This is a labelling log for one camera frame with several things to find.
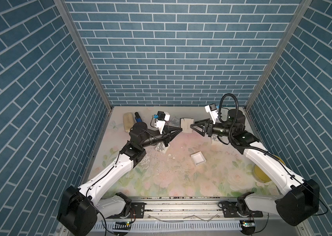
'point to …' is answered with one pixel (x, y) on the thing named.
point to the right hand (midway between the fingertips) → (195, 126)
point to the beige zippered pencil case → (128, 121)
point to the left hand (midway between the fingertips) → (184, 132)
